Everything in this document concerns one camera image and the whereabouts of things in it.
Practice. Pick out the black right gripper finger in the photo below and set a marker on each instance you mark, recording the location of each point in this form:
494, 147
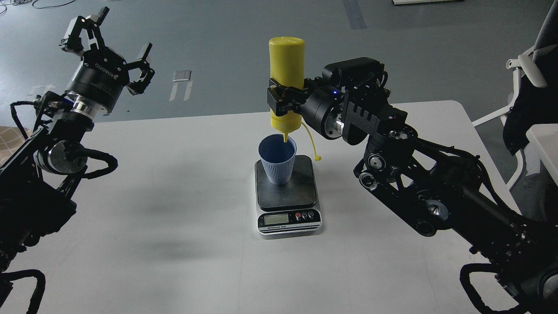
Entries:
283, 100
273, 83

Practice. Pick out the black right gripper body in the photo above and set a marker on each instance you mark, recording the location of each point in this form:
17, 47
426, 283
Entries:
323, 108

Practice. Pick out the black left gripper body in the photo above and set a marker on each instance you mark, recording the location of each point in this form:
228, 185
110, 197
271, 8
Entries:
100, 77

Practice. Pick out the yellow squeeze bottle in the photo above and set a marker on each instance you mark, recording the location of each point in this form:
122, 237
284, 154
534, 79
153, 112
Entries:
287, 68

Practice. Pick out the blue ribbed plastic cup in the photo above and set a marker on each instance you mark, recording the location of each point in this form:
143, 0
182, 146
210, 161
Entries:
277, 157

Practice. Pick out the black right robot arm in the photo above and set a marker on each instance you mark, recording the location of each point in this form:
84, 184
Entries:
430, 186

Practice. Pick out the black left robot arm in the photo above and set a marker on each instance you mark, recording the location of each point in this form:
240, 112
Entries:
38, 180

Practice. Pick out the black digital kitchen scale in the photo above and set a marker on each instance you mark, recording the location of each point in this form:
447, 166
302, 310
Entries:
289, 209

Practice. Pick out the grey floor plate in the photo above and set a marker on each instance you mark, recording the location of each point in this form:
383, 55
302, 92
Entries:
182, 76

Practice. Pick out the white office chair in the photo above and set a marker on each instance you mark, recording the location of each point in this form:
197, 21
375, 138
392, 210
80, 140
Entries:
536, 192

